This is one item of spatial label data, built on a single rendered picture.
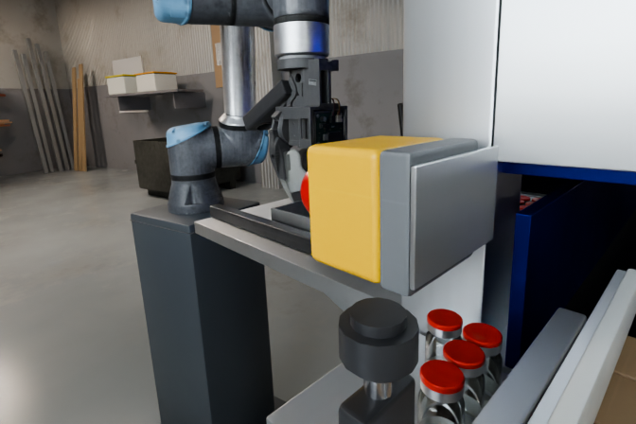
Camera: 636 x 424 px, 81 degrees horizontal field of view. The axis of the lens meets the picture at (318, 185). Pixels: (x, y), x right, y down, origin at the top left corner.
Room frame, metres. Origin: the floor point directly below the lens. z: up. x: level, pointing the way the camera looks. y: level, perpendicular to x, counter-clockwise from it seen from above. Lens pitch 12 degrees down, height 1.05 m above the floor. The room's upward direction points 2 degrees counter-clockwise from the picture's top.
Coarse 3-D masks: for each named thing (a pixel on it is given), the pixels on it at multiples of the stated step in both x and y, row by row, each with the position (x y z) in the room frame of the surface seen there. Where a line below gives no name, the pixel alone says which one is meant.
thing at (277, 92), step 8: (280, 80) 0.54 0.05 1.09; (288, 80) 0.54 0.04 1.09; (280, 88) 0.53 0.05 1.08; (288, 88) 0.53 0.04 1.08; (264, 96) 0.56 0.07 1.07; (272, 96) 0.55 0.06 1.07; (280, 96) 0.53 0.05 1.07; (288, 96) 0.53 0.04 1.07; (256, 104) 0.57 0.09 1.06; (264, 104) 0.56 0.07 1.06; (272, 104) 0.55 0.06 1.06; (280, 104) 0.55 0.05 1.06; (248, 112) 0.59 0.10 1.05; (256, 112) 0.57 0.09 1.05; (264, 112) 0.56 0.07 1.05; (272, 112) 0.56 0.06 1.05; (248, 120) 0.59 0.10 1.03; (256, 120) 0.58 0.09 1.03; (264, 120) 0.58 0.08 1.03; (272, 120) 0.59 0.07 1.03; (248, 128) 0.59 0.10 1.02; (256, 128) 0.59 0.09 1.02; (264, 128) 0.59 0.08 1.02
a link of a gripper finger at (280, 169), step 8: (272, 136) 0.53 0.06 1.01; (272, 144) 0.52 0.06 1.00; (280, 144) 0.52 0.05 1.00; (288, 144) 0.53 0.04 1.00; (272, 152) 0.52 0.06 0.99; (280, 152) 0.52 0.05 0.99; (272, 160) 0.53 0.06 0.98; (280, 160) 0.53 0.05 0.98; (280, 168) 0.53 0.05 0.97; (280, 176) 0.53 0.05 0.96
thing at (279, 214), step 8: (272, 208) 0.51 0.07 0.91; (280, 208) 0.52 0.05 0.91; (288, 208) 0.53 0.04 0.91; (296, 208) 0.54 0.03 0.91; (304, 208) 0.55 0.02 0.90; (272, 216) 0.51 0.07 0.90; (280, 216) 0.49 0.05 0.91; (288, 216) 0.48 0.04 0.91; (296, 216) 0.47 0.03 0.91; (304, 216) 0.46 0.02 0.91; (288, 224) 0.48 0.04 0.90; (296, 224) 0.47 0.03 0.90; (304, 224) 0.46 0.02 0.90
